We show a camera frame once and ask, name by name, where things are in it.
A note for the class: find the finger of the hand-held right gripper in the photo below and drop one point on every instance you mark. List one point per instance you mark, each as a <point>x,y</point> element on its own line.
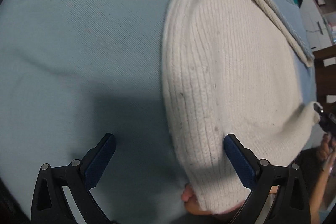
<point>319,109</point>

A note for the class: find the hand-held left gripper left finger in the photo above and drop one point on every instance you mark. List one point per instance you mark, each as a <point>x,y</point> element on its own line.
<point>101,161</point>

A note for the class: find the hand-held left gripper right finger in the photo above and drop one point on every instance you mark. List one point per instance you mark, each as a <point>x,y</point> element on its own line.
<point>240,161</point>

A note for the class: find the white knit sweater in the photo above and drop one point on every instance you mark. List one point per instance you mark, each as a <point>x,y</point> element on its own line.
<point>223,69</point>

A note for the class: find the person's right forearm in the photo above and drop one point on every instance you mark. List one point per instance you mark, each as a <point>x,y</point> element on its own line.
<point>321,190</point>

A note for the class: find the person's right hand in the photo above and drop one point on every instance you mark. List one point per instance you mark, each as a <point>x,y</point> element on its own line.
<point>328,148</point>

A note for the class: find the brown wooden chair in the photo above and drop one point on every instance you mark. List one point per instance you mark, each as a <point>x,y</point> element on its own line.
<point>321,79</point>

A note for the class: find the person's dark clothing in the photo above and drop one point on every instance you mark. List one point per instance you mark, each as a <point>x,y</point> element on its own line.
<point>307,174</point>

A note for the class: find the white cabinet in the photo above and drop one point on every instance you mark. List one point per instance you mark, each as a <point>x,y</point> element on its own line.
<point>312,19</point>

